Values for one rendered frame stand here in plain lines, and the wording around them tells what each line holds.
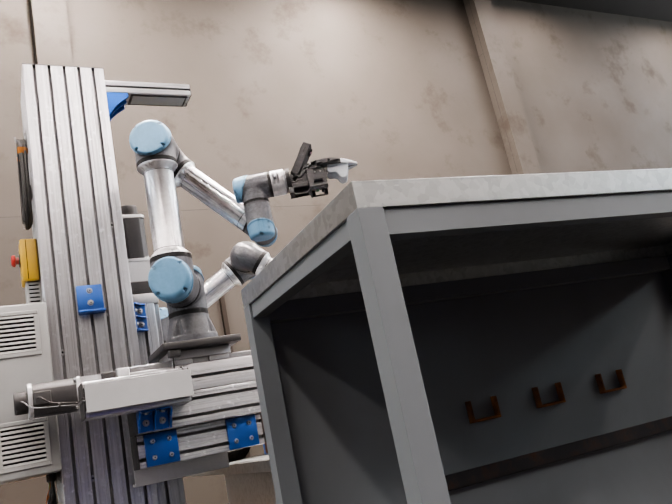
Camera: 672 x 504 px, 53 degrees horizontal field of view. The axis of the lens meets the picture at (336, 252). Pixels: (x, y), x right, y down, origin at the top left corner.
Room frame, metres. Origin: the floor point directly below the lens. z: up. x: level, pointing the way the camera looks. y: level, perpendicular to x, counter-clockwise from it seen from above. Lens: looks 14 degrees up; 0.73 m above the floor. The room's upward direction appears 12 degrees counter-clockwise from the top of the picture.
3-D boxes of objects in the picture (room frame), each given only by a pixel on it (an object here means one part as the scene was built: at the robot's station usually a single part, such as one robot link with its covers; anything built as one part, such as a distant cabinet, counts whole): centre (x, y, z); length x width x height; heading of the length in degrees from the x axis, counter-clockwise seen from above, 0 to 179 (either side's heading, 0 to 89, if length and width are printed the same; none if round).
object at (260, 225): (1.86, 0.20, 1.33); 0.11 x 0.08 x 0.11; 3
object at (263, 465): (2.44, 0.44, 0.66); 1.30 x 0.20 x 0.03; 26
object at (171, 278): (1.83, 0.46, 1.41); 0.15 x 0.12 x 0.55; 3
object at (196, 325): (1.97, 0.47, 1.09); 0.15 x 0.15 x 0.10
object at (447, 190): (1.44, -0.50, 1.03); 1.30 x 0.60 x 0.04; 116
